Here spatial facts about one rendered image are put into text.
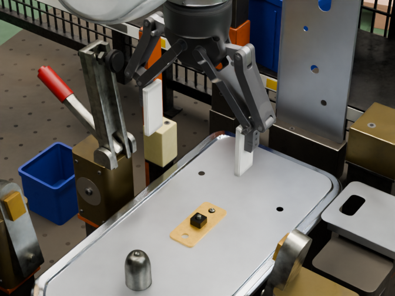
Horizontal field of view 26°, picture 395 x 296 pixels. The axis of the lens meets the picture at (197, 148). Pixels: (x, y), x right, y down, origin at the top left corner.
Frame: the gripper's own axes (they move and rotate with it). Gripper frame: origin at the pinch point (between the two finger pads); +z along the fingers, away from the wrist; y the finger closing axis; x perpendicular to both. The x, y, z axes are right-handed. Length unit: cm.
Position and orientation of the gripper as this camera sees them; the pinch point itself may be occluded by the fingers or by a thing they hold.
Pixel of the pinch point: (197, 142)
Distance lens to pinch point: 104.6
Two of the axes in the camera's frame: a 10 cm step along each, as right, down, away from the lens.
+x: 5.9, -4.9, 6.4
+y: 8.1, 3.6, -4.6
